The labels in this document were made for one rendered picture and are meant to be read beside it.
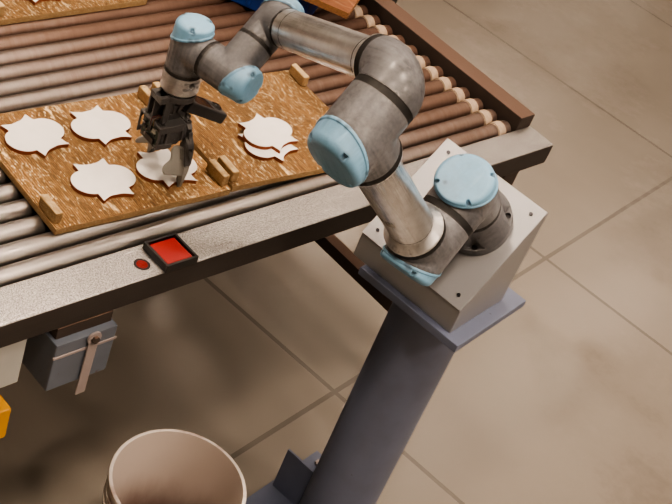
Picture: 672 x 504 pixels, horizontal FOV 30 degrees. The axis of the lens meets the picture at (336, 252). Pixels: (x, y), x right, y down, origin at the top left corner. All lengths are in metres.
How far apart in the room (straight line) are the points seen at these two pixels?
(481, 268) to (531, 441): 1.31
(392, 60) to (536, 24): 4.09
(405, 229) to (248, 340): 1.48
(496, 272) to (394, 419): 0.47
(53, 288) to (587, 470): 2.00
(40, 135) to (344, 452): 1.01
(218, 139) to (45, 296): 0.64
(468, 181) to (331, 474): 0.93
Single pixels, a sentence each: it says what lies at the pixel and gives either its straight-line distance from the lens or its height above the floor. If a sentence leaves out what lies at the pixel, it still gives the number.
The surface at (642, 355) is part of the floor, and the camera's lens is 4.33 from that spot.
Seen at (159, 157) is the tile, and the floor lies 0.95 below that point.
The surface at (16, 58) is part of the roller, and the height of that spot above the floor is 0.91.
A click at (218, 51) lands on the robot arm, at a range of 2.33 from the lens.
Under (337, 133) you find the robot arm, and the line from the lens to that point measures 1.98.
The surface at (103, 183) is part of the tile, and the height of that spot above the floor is 0.95.
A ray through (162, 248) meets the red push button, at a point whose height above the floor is 0.93.
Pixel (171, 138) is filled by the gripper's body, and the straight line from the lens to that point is 2.47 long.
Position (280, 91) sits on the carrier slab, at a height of 0.94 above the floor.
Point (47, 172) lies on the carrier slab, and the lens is 2.49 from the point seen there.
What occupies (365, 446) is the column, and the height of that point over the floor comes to 0.42.
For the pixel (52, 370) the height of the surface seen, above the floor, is 0.77.
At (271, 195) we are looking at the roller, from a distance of 2.63.
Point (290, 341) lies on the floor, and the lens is 3.71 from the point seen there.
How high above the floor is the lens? 2.43
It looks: 36 degrees down
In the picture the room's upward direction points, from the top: 22 degrees clockwise
